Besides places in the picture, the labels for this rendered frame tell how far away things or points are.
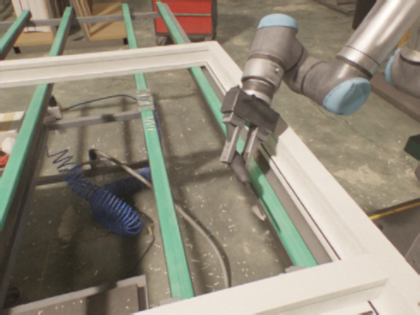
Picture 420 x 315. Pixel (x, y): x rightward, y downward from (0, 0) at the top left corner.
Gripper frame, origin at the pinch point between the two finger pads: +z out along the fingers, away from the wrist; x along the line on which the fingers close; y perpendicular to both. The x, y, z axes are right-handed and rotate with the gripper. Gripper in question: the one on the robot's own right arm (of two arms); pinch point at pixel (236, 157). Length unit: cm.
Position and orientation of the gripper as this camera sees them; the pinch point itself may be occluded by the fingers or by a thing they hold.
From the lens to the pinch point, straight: 70.2
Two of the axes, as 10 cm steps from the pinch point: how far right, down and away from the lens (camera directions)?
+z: -3.1, 9.4, -1.7
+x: 7.7, 3.5, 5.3
